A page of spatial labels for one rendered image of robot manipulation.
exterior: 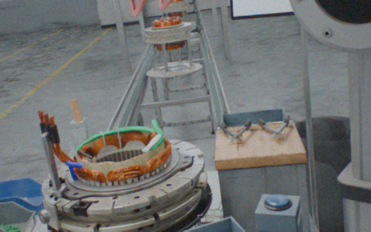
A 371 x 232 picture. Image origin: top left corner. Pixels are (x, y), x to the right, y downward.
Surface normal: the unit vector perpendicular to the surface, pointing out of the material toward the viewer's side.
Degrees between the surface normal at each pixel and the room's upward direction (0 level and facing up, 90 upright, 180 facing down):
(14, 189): 87
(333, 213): 93
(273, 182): 90
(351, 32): 90
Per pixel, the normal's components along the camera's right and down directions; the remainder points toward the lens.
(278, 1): -0.46, 0.19
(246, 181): -0.08, 0.29
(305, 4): -0.59, 0.31
